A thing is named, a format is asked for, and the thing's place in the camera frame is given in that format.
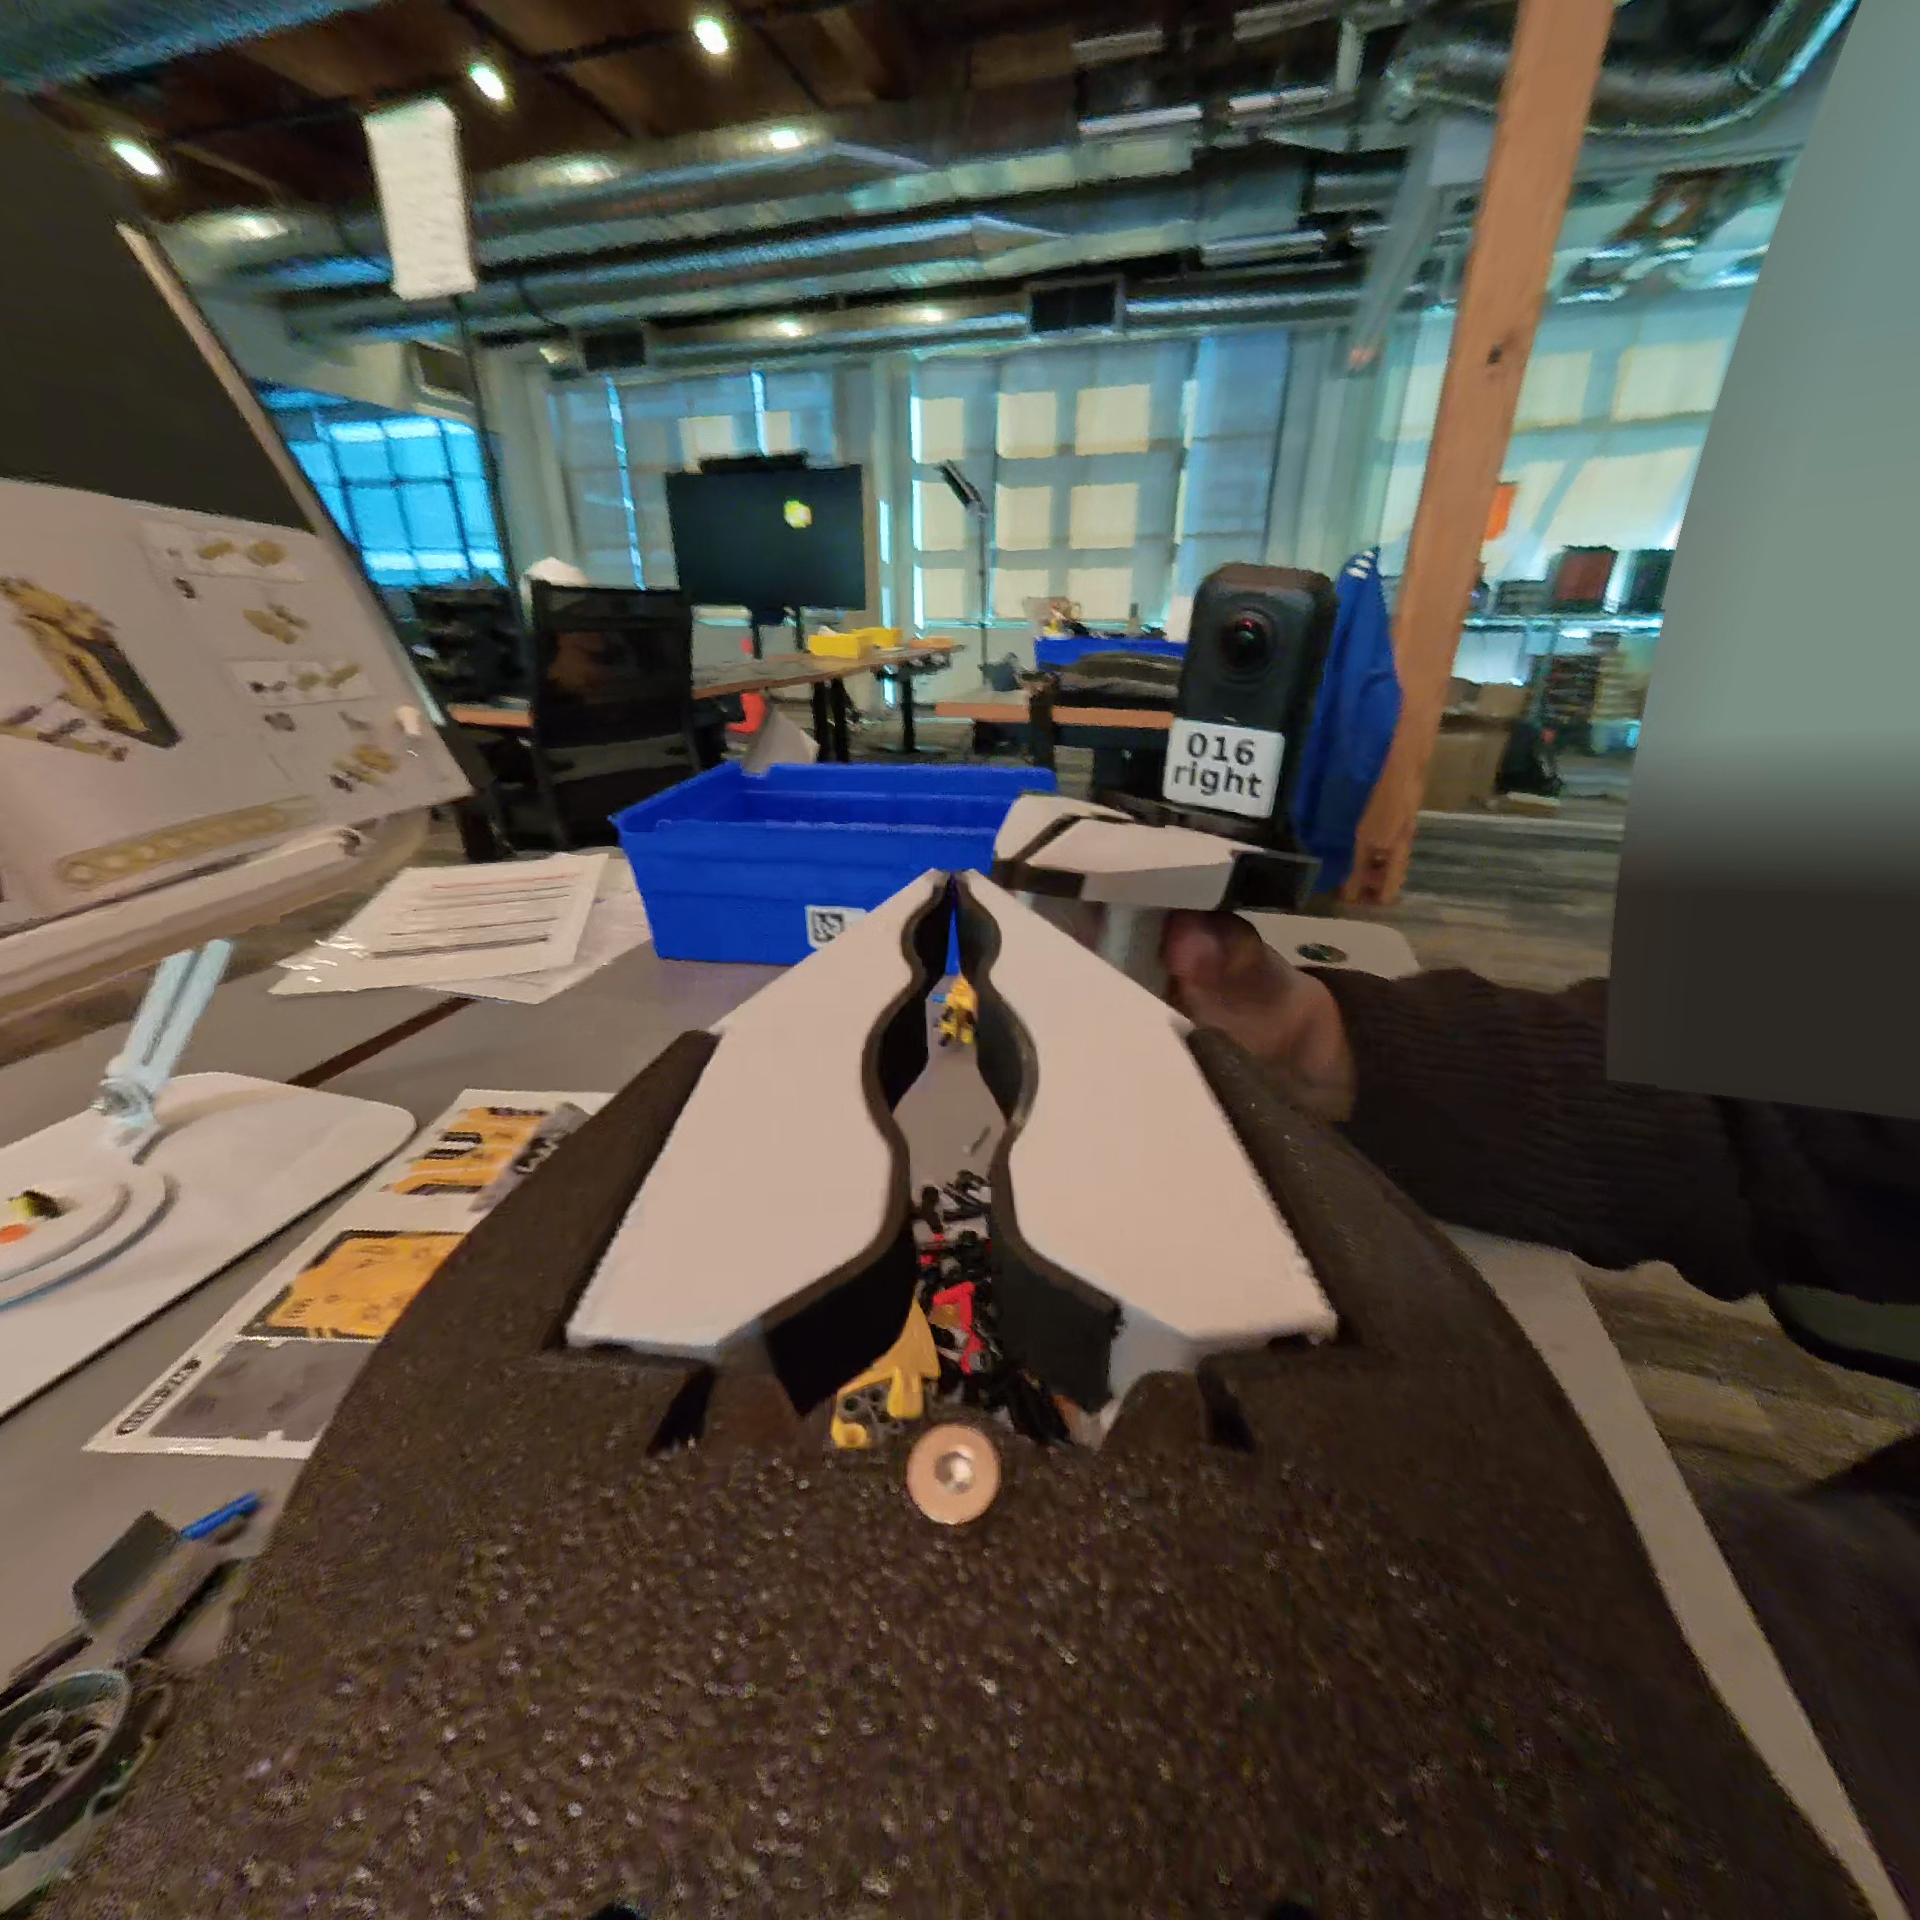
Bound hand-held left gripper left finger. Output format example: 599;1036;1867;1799
564;870;962;1412

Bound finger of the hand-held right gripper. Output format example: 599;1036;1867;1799
992;815;1244;992
992;795;1144;868

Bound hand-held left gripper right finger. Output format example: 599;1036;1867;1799
952;870;1339;1414

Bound pile of toy building pieces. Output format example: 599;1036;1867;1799
0;1162;1120;1900

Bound person's right forearm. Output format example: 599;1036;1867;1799
1319;967;1920;1354

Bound person's right hand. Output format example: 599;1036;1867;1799
1163;910;1360;1120

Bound blue hanging jacket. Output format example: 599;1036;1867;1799
1293;546;1406;902

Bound wooden background desk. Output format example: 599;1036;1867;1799
691;638;970;758
935;692;1187;798

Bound black bag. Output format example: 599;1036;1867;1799
1050;652;1187;707

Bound blue plastic bin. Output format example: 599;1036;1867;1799
612;756;1059;964

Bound metal storage shelf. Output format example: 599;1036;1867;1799
1463;543;1674;798

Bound black light stand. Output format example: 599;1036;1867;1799
938;456;1003;670

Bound white printed papers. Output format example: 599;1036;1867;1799
270;848;654;1003

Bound black monitor screen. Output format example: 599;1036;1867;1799
662;459;874;613

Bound yellow grey sticker sheet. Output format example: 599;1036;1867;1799
82;1088;608;1460

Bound black mesh office chair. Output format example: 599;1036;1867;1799
526;580;704;848

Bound white book stand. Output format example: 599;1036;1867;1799
0;815;423;1420

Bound open instruction booklet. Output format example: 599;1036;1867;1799
0;477;475;932

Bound white hanging panel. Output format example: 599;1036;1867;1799
363;95;482;301

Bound black backing board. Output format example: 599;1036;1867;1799
0;95;355;535

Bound light wooden post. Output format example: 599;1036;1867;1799
1342;0;1619;910

